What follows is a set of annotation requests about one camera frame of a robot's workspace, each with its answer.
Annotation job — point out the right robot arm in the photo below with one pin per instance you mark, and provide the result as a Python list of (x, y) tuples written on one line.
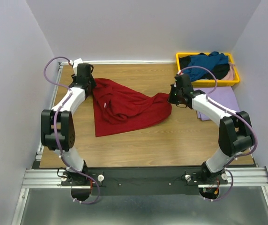
[(234, 135)]

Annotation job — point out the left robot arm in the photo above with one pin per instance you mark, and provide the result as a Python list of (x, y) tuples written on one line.
[(57, 126)]

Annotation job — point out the red t shirt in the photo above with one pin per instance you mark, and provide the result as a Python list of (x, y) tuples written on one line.
[(119, 109)]

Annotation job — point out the pink t shirt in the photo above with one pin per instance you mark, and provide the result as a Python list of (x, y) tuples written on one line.
[(231, 73)]

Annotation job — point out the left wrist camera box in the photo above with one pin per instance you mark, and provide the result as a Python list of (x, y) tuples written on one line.
[(75, 63)]

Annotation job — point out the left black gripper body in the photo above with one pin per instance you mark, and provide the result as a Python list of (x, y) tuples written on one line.
[(92, 81)]

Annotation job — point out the aluminium front rail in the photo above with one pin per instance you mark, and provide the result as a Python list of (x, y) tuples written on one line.
[(243, 177)]

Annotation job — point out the yellow plastic bin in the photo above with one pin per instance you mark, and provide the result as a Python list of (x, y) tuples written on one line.
[(206, 69)]

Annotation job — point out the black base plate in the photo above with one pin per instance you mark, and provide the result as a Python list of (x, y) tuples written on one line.
[(158, 180)]

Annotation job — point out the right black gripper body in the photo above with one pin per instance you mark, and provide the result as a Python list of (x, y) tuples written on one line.
[(174, 95)]

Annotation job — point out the blue t shirt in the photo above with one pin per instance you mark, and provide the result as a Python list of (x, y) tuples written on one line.
[(202, 66)]

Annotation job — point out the folded purple t shirt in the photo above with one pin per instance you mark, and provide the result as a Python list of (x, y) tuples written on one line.
[(223, 95)]

